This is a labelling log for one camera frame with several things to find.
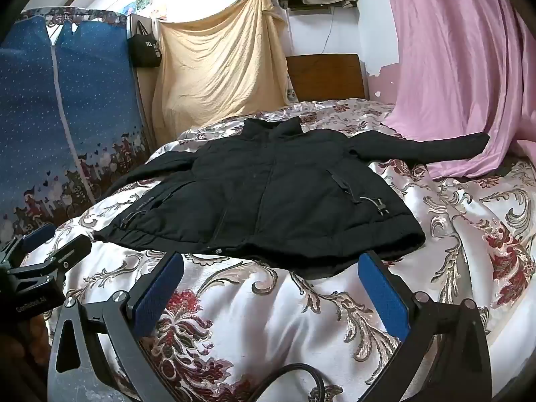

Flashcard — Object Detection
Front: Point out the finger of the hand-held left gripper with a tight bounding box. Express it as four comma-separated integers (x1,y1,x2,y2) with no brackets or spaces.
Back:
0,224,57,266
8,235,93,285

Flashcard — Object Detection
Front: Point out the beige hanging cloth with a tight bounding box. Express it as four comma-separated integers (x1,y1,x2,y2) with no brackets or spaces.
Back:
151,0,291,145

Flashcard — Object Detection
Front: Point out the black tote bag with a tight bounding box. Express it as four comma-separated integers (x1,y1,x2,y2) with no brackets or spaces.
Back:
128,21,162,68

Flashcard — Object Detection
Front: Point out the wall poster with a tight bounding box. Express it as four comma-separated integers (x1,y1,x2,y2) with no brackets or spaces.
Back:
123,0,168,21

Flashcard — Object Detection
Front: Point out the pink curtain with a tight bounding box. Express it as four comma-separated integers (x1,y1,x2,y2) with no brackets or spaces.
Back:
379,0,536,181

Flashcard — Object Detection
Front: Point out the black cable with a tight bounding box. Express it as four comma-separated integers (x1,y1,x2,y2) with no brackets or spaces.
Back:
247,362,327,402

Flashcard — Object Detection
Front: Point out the person's left forearm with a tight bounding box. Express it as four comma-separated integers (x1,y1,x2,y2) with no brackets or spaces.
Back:
0,312,53,369

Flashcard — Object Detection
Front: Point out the floral satin bed cover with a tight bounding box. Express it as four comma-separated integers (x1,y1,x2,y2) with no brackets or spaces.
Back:
8,98,536,402

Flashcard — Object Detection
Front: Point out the blue printed fabric wardrobe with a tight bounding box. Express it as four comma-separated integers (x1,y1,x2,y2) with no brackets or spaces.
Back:
0,8,155,244

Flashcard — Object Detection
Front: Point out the wooden headboard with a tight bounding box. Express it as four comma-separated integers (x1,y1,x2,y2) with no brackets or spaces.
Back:
286,54,369,103

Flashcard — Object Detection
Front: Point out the black padded jacket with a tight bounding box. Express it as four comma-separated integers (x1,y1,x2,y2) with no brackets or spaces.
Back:
93,117,490,279

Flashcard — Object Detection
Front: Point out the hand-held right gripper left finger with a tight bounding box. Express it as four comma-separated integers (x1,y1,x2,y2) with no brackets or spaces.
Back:
47,251,185,402

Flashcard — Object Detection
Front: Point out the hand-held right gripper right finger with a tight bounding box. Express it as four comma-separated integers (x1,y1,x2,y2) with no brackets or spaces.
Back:
358,250,492,402

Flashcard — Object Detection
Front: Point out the white air conditioner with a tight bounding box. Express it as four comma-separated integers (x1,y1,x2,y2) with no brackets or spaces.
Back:
288,1,357,14

